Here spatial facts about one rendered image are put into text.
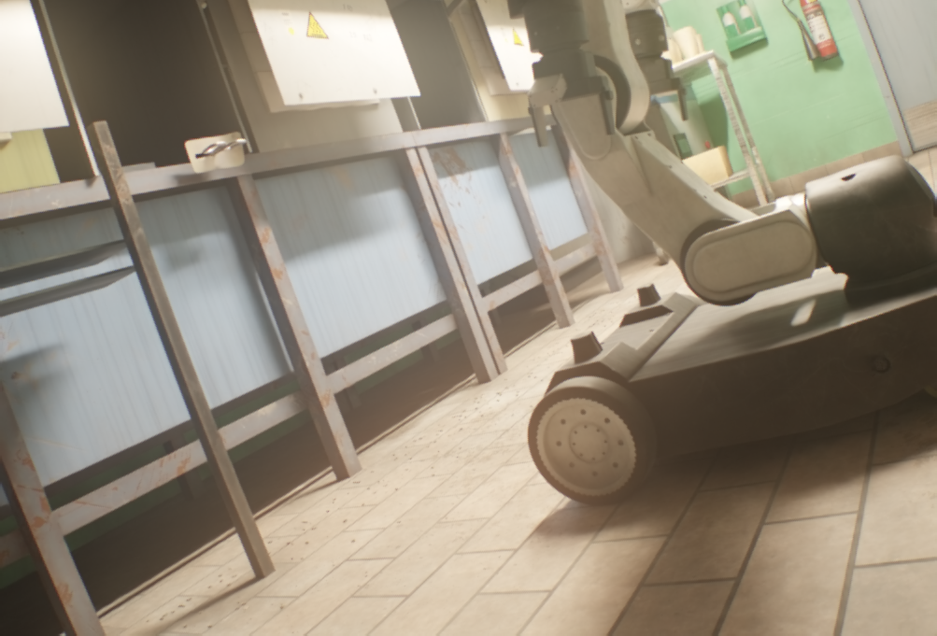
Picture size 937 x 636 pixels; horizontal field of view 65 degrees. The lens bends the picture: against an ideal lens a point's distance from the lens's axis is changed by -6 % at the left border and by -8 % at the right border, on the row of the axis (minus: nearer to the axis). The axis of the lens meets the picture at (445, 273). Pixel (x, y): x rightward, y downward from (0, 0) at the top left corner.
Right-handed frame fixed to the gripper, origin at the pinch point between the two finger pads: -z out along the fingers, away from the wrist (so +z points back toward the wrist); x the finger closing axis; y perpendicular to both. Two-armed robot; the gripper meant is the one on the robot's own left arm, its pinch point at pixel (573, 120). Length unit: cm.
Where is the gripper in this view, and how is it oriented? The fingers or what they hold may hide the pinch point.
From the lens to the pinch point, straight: 118.0
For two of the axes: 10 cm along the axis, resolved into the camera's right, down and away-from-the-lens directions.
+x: -8.4, 0.8, 5.4
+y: -5.1, 2.2, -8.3
